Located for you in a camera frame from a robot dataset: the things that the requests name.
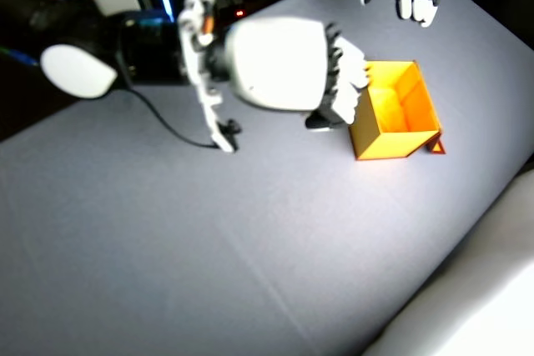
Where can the red box with yellow inside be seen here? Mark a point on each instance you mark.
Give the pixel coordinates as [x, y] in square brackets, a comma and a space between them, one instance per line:
[413, 114]

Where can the grey table cloth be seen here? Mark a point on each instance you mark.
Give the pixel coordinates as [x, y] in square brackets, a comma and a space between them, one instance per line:
[208, 227]

